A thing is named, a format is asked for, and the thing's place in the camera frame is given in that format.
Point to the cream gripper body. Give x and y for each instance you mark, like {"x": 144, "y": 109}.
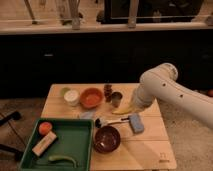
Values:
{"x": 133, "y": 108}

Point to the yellow banana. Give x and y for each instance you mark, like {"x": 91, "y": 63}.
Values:
{"x": 121, "y": 111}

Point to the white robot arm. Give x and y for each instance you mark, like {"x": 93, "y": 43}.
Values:
{"x": 160, "y": 83}

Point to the small metal cup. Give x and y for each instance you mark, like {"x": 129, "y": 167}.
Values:
{"x": 116, "y": 98}

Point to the white cup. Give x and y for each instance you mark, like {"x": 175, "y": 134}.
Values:
{"x": 71, "y": 97}

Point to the blue sponge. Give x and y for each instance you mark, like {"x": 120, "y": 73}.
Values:
{"x": 136, "y": 123}

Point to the dark purple bowl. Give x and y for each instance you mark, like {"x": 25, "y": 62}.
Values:
{"x": 106, "y": 139}

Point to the orange bowl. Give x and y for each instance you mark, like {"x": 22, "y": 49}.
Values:
{"x": 91, "y": 98}

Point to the pale blue cloth piece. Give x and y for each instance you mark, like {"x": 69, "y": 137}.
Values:
{"x": 87, "y": 115}

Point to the light green lid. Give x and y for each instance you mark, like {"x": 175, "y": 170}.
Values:
{"x": 63, "y": 91}

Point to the green plastic tray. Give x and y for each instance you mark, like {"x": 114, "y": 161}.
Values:
{"x": 74, "y": 139}

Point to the wooden block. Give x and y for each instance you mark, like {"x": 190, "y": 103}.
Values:
{"x": 44, "y": 143}

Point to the orange tomato toy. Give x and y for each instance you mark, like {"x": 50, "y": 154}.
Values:
{"x": 45, "y": 128}

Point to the green cucumber toy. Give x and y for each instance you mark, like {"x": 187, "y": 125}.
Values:
{"x": 55, "y": 158}

